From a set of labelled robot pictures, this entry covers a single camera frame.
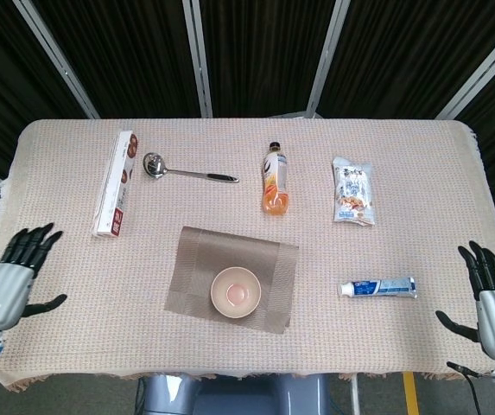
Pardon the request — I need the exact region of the light brown bowl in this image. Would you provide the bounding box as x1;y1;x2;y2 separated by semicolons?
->
210;266;262;320

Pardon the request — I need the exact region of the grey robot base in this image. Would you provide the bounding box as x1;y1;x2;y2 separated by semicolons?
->
136;373;330;415

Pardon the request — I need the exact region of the orange drink bottle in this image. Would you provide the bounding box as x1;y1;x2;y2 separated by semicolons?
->
261;141;291;216

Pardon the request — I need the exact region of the white snack bag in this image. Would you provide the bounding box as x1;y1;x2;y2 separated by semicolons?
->
332;156;378;227

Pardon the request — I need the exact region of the beige woven tablecloth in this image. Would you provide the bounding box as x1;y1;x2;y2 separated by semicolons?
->
0;118;495;393

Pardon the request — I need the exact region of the white table leg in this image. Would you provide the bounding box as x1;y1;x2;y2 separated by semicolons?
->
349;374;361;415

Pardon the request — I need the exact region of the steel ladle black handle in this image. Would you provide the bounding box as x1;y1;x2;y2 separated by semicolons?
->
143;151;240;185

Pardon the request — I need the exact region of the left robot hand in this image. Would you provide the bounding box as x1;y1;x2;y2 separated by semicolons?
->
0;222;68;332

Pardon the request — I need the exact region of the white blue toothpaste tube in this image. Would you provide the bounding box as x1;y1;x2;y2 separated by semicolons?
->
338;276;418;299

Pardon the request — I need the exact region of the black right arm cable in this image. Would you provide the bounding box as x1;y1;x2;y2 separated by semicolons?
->
447;361;479;415

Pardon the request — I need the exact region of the long white wrap box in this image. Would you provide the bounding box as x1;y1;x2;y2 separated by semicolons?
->
91;131;140;239

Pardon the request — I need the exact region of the brown woven placemat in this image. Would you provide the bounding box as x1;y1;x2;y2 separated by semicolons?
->
162;225;300;335

